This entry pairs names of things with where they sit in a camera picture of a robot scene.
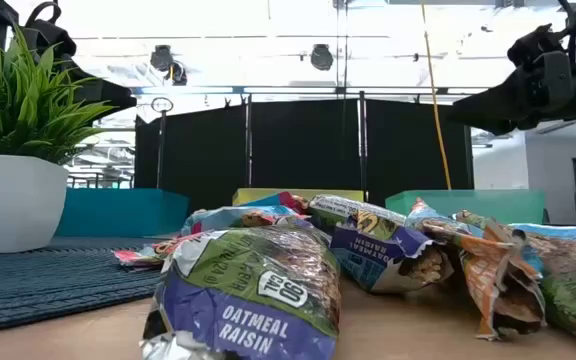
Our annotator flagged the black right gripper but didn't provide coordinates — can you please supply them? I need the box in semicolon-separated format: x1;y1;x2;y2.
445;22;576;135

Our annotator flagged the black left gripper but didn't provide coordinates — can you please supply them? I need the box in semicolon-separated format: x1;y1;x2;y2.
20;2;138;122

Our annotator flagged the blue brown granola bar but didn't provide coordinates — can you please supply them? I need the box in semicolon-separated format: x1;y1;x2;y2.
455;208;576;281

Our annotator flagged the red ended chewy granola bar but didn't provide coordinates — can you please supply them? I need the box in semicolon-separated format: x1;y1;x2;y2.
112;231;204;272

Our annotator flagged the blue chewy granola bar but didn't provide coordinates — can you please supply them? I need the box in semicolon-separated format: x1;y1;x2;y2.
180;204;314;237
240;191;313;215

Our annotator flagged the green brown granola bar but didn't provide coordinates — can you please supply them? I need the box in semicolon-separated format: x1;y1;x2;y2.
307;193;409;236

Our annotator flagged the purple green oatmeal raisin bar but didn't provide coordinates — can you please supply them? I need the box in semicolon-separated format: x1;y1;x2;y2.
139;226;343;360
328;209;455;295

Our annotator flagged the black ceiling spotlight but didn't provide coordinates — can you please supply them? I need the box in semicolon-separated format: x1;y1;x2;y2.
310;43;335;72
167;60;189;87
149;44;175;72

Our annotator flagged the metal railing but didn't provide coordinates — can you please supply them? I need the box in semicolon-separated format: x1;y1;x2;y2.
66;169;135;190

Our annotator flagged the teal translucent plastic bin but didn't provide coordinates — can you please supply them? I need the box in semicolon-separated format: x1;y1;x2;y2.
385;188;547;226

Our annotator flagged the green artificial plant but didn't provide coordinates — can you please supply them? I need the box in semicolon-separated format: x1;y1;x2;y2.
0;24;117;166

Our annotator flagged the blue plastic bin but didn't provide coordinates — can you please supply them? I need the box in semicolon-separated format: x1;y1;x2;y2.
55;187;191;239

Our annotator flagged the white plant pot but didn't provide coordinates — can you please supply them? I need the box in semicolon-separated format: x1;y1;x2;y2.
0;152;69;255

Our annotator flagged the yellow translucent plastic bin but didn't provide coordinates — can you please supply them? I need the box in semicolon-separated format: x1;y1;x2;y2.
231;187;365;207

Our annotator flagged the dark round woven placemat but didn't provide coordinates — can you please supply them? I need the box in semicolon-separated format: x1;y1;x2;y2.
0;234;184;336

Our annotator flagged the black partition screen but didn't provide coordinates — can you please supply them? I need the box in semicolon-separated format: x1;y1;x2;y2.
134;97;475;211

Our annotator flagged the yellow hanging cable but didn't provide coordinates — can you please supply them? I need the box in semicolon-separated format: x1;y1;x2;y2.
420;0;453;191

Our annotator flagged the black stand with ring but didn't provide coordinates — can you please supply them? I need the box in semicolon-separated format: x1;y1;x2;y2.
150;96;175;190

